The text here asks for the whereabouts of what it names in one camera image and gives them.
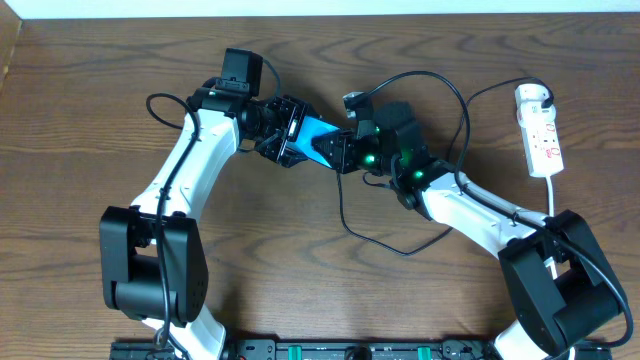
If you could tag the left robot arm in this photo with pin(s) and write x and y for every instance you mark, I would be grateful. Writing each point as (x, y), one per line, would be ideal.
(152, 259)

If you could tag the cardboard box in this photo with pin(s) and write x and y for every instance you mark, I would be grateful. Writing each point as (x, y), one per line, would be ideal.
(10, 27)

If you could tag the black mounting rail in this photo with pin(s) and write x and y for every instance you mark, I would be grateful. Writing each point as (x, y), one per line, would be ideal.
(267, 349)

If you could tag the white USB charger plug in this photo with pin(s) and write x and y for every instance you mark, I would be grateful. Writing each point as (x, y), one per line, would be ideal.
(535, 105)

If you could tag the blue Samsung Galaxy smartphone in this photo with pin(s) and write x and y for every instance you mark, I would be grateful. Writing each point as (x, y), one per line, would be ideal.
(310, 128)

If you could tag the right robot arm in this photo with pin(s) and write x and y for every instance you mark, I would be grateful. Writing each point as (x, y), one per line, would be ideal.
(566, 297)

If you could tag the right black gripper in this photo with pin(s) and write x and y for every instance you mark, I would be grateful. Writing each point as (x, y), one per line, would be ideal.
(347, 151)

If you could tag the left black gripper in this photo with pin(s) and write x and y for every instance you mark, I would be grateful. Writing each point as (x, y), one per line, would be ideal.
(290, 132)

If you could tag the white power strip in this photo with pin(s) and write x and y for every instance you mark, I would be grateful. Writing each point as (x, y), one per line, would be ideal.
(541, 143)

